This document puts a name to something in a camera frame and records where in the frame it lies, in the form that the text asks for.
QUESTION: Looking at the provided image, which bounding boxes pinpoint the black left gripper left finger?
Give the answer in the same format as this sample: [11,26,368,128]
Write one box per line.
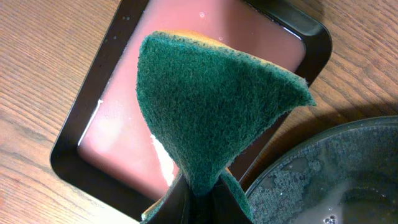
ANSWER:
[141,175,192,224]

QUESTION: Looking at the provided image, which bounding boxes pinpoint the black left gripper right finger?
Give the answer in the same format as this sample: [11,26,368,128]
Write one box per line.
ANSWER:
[211,177,252,224]

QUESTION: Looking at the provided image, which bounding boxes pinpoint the green yellow sponge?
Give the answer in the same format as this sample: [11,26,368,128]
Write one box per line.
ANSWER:
[136,31,315,223]

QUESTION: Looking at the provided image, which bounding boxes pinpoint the rectangular tray with red water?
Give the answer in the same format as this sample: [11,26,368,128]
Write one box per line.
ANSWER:
[50,0,332,223]

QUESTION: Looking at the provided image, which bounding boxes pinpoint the round black tray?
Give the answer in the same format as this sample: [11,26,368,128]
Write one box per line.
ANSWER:
[246,116,397,224]

